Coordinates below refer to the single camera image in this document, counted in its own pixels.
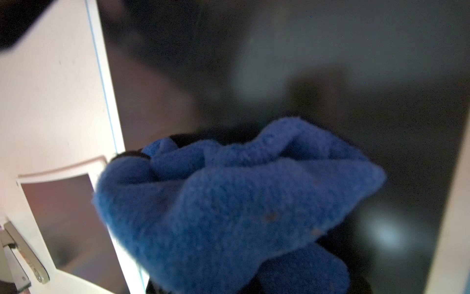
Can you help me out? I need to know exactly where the blue microfibre cloth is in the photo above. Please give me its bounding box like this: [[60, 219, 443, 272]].
[[93, 118, 386, 294]]

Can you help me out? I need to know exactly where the blue-edged white drawing tablet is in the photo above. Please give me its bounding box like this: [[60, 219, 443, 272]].
[[97, 1, 470, 294]]

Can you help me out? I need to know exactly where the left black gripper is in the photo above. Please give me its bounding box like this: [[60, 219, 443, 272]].
[[1, 0, 53, 51]]

